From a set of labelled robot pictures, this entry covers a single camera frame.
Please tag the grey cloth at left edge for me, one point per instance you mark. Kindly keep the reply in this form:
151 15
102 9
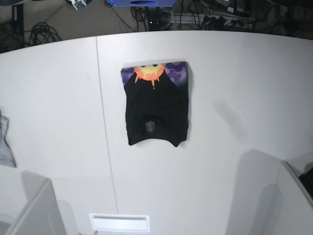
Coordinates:
6 155

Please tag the white power strip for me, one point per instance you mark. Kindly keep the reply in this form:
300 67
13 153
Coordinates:
203 19

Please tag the white table cable slot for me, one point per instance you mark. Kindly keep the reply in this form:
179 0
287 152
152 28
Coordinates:
120 223

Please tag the black T-shirt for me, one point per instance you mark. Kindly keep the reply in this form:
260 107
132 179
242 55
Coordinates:
157 102

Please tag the blue box at top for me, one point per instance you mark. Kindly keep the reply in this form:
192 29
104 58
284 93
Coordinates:
152 3

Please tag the black keyboard at right edge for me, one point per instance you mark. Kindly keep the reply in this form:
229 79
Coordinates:
307 181

